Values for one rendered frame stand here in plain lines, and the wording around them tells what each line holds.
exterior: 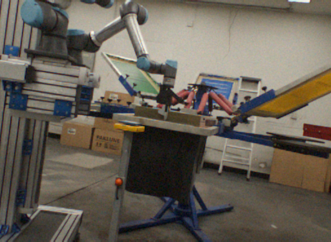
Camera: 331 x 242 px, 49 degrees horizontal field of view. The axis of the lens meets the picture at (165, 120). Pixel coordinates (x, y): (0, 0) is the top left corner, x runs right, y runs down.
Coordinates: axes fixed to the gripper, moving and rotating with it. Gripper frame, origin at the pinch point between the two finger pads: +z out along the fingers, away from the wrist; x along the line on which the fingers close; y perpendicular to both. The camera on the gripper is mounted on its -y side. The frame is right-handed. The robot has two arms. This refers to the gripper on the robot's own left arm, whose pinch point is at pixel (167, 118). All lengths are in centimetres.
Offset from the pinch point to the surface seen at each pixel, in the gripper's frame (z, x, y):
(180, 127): 3.2, 13.8, -11.9
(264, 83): -70, -459, -62
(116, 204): 48, 33, 12
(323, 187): 92, -442, -185
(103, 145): 86, -411, 207
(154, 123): 3.1, 13.8, 3.7
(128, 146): 16.3, 33.0, 10.7
